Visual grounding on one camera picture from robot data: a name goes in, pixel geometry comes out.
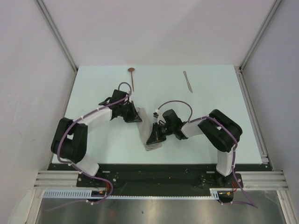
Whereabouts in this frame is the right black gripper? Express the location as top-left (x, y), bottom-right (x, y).
top-left (147, 122), bottom-right (174, 145)

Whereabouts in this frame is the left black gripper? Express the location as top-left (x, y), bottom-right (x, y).
top-left (119, 101), bottom-right (142, 123)

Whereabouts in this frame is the grey cloth napkin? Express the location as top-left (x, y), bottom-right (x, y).
top-left (137, 108), bottom-right (162, 151)

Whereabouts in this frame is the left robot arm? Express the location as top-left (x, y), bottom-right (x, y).
top-left (50, 90), bottom-right (142, 187)

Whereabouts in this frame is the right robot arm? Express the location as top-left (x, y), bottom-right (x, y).
top-left (145, 109), bottom-right (242, 187)

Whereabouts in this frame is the brown wooden spoon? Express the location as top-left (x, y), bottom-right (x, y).
top-left (128, 67), bottom-right (135, 91)

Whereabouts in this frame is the silver knife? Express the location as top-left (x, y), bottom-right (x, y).
top-left (183, 71), bottom-right (193, 93)

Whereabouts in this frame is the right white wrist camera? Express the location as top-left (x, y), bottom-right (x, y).
top-left (153, 109), bottom-right (165, 124)

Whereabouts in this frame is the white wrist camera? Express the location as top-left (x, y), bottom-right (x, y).
top-left (127, 91), bottom-right (132, 103)
top-left (153, 109), bottom-right (165, 124)

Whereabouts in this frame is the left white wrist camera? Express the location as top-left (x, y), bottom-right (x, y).
top-left (127, 91), bottom-right (132, 103)

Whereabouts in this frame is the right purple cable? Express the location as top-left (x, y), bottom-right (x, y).
top-left (157, 100), bottom-right (259, 210)

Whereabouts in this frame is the purple cable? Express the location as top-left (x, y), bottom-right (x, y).
top-left (44, 82), bottom-right (133, 212)
top-left (157, 100), bottom-right (259, 210)

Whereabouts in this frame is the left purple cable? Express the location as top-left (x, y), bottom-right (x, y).
top-left (44, 82), bottom-right (133, 212)

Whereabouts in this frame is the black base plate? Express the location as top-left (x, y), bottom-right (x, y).
top-left (48, 163), bottom-right (273, 196)

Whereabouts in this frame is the white slotted cable duct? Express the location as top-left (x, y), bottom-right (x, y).
top-left (43, 189), bottom-right (233, 201)

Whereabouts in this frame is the left aluminium frame post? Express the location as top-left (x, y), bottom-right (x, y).
top-left (34, 0), bottom-right (78, 73)

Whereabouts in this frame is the aluminium frame post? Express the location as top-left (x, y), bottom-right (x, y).
top-left (34, 0), bottom-right (78, 73)
top-left (239, 0), bottom-right (284, 72)

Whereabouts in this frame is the aluminium cross rail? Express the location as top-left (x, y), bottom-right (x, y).
top-left (33, 171), bottom-right (289, 191)

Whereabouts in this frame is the right aluminium frame post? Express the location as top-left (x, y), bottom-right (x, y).
top-left (239, 0), bottom-right (284, 72)

